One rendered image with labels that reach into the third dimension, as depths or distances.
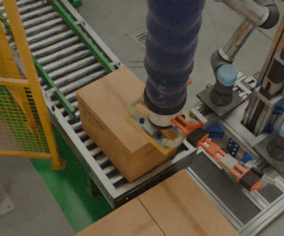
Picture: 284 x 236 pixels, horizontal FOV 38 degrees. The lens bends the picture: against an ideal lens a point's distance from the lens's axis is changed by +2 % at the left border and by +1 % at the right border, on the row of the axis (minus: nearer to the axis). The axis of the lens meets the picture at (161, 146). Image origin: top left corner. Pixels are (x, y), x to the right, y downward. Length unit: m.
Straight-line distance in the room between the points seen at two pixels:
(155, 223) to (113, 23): 2.62
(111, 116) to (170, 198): 0.68
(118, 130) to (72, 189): 1.03
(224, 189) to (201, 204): 0.51
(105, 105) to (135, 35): 1.99
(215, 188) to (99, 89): 1.19
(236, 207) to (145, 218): 0.82
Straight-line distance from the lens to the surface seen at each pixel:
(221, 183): 3.20
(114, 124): 2.50
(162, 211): 2.66
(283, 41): 2.25
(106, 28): 4.56
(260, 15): 2.17
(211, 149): 2.06
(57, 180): 3.42
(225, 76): 2.40
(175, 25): 1.64
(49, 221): 3.28
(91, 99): 2.63
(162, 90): 1.92
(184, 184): 2.76
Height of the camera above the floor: 2.96
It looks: 56 degrees down
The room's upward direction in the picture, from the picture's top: 7 degrees clockwise
